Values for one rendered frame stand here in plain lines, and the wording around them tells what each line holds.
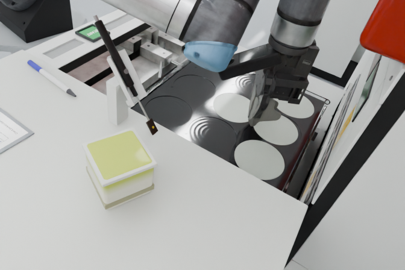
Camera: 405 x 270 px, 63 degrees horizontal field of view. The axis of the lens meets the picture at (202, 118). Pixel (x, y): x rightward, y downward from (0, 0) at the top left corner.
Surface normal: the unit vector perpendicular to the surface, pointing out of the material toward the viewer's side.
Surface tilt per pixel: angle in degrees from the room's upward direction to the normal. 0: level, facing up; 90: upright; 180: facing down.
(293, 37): 91
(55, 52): 0
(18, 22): 46
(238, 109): 0
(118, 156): 0
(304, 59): 90
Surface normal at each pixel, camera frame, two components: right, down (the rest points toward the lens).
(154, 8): -0.12, 0.53
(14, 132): 0.15, -0.73
